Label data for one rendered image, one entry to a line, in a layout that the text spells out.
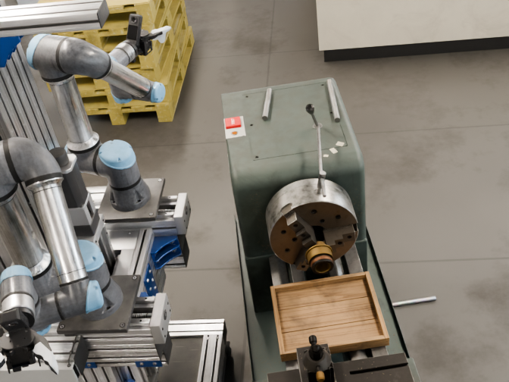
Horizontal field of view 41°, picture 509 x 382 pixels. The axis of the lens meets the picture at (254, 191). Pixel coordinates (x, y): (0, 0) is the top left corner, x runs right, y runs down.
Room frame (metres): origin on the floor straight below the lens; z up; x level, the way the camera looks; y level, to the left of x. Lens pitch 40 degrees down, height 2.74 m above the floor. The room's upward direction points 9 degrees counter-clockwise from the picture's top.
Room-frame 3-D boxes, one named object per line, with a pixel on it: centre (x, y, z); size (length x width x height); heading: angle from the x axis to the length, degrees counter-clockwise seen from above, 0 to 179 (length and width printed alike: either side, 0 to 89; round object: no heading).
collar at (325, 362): (1.15, -0.10, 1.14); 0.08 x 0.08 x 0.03
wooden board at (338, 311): (1.49, -0.18, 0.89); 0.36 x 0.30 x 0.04; 90
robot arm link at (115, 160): (1.95, 0.46, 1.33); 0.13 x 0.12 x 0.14; 60
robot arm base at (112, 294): (1.46, 0.54, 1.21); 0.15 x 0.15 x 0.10
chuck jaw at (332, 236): (1.66, -0.27, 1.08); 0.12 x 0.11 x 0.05; 90
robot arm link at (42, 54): (2.02, 0.57, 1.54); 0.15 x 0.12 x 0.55; 60
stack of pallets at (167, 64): (4.88, 0.84, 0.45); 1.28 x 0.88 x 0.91; 171
